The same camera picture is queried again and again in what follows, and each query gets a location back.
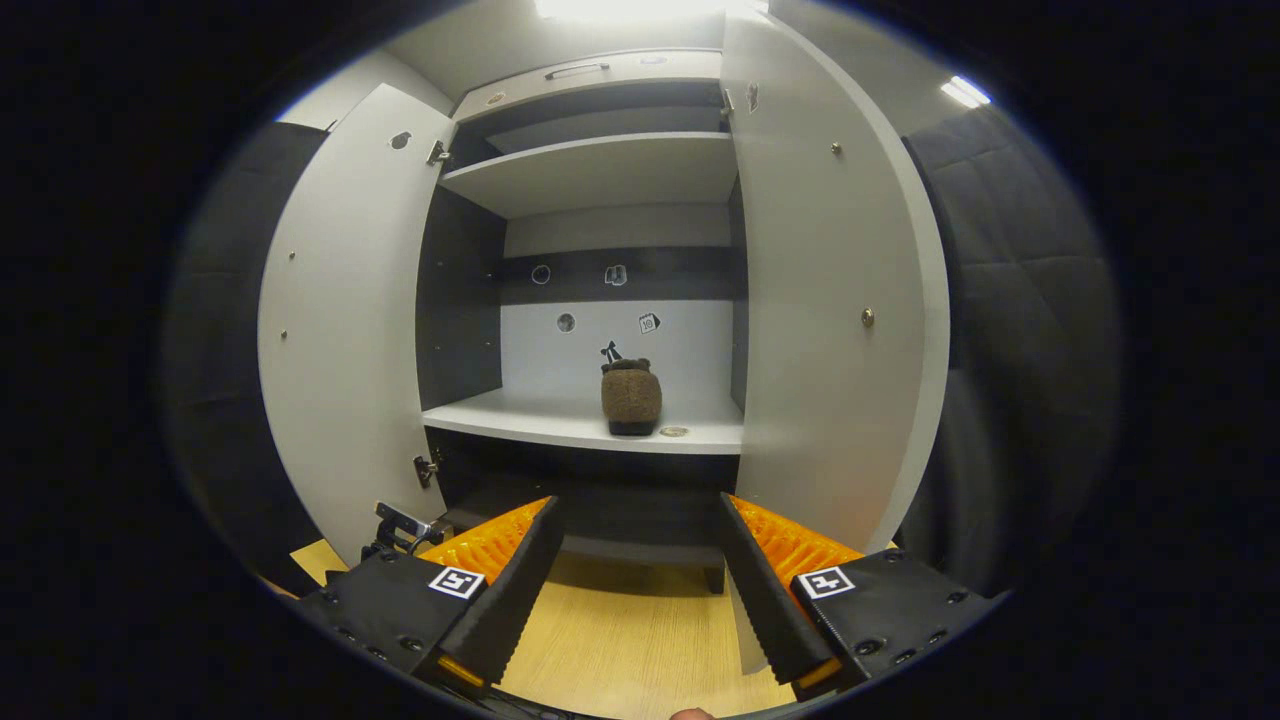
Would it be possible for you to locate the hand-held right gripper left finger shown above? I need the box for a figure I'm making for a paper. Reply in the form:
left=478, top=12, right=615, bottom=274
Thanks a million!
left=295, top=495, right=566, bottom=699

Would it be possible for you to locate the brown fuzzy shoe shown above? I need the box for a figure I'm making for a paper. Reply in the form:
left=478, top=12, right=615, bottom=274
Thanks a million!
left=600, top=358, right=664, bottom=438

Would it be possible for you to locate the grey shoe cabinet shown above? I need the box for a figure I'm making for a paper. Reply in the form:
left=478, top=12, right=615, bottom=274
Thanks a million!
left=415, top=48, right=751, bottom=596

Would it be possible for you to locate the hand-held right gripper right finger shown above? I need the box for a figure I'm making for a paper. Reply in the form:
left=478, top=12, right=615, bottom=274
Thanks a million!
left=718, top=493, right=1006, bottom=701

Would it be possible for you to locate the black quilted cloth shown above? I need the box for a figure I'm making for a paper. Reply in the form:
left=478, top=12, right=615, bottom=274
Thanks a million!
left=160, top=120, right=331, bottom=591
left=900, top=105, right=1123, bottom=601

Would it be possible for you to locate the large ceiling light panel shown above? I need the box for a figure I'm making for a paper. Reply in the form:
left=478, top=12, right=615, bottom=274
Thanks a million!
left=535, top=0, right=771, bottom=21

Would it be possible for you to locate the grey cabinet door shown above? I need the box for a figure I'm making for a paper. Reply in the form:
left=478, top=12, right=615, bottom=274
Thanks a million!
left=720, top=5, right=951, bottom=676
left=257, top=83, right=459, bottom=566

